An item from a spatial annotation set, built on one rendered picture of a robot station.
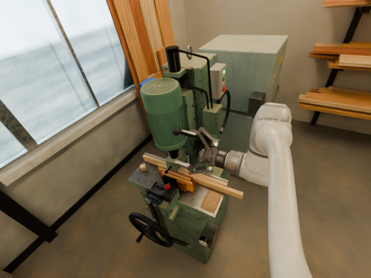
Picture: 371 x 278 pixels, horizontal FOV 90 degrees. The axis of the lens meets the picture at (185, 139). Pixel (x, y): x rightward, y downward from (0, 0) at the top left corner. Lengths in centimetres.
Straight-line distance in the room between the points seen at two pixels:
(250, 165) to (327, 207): 177
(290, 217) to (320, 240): 172
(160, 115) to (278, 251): 61
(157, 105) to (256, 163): 44
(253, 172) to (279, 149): 19
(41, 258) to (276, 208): 228
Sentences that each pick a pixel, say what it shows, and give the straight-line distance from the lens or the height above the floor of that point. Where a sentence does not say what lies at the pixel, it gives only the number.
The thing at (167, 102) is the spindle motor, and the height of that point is 147.
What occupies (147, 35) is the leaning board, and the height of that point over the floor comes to 139.
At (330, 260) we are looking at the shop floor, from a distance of 214.
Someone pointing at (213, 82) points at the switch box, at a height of 142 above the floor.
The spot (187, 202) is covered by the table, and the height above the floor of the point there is 90.
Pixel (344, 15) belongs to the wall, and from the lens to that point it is 288.
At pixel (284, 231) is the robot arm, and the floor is 144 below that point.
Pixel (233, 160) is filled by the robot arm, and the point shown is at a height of 133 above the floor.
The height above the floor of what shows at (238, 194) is 93.
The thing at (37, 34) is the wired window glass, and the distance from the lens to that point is 203.
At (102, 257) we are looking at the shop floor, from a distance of 215.
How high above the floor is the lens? 184
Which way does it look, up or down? 40 degrees down
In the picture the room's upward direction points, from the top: 8 degrees counter-clockwise
